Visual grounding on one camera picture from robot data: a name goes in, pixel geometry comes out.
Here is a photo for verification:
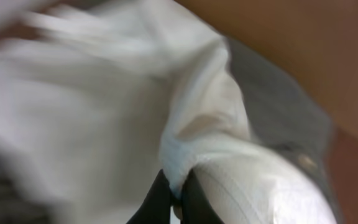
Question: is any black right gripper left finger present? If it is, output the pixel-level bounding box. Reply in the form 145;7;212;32
127;170;171;224

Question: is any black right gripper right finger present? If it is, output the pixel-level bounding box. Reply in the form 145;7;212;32
181;170;224;224

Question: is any white t-shirt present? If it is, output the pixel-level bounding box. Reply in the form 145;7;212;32
0;1;338;224

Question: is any dark grey garment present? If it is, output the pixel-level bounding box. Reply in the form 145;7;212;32
227;37;344;223

